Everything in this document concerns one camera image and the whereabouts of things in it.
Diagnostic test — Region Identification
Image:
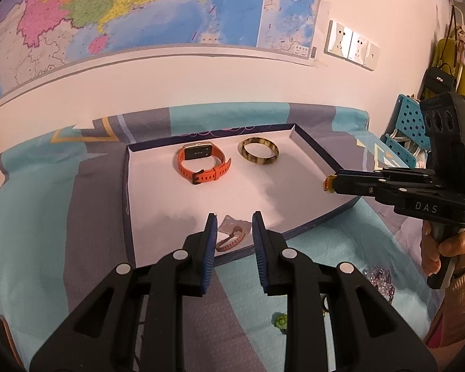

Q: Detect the green flower ring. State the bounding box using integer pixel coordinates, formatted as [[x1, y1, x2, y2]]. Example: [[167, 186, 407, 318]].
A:
[[271, 312, 289, 334]]

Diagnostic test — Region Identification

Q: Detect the blue perforated plastic basket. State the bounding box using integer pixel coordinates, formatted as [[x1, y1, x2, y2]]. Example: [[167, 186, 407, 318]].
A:
[[380, 94, 431, 169]]

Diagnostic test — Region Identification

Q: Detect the tortoiseshell bangle bracelet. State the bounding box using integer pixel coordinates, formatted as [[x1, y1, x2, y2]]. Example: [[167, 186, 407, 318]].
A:
[[237, 136, 280, 165]]

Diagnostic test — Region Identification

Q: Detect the clear crystal bead bracelet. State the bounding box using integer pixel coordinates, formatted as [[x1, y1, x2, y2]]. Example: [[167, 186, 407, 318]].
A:
[[364, 265, 396, 304]]

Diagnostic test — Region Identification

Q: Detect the yellow hanging garment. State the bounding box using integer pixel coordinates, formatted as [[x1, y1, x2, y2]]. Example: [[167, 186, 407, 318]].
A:
[[429, 37, 465, 119]]

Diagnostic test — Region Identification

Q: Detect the orange knitted right sleeve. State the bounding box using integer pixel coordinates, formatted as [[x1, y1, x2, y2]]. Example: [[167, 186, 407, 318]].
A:
[[425, 253, 465, 361]]

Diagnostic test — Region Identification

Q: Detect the teal grey patterned bedsheet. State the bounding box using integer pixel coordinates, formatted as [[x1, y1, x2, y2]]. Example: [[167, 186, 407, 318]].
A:
[[0, 103, 444, 371]]

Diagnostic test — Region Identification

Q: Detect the orange smart watch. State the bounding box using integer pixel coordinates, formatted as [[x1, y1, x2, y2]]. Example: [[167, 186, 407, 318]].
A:
[[176, 141, 232, 185]]

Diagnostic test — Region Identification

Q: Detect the person's right hand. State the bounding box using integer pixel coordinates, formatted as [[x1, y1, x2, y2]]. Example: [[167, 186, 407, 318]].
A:
[[420, 221, 465, 276]]

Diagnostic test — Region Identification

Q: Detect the brown braided bracelet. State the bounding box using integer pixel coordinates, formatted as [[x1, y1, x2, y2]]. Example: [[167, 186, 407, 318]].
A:
[[215, 225, 244, 253]]

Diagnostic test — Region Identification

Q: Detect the colourful wall map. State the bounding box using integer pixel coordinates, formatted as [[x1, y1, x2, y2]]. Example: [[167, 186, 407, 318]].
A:
[[0, 0, 320, 99]]

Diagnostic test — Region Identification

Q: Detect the white wall socket panel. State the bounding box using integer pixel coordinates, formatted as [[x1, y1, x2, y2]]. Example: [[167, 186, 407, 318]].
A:
[[324, 19, 380, 71]]

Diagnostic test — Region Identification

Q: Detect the white shallow tray box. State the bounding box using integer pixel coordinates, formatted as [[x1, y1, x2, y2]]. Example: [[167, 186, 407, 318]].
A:
[[126, 123, 358, 267]]

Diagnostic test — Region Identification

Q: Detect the black handbag hanging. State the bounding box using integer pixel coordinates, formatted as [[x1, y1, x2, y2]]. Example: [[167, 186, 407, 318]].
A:
[[421, 7, 457, 100]]

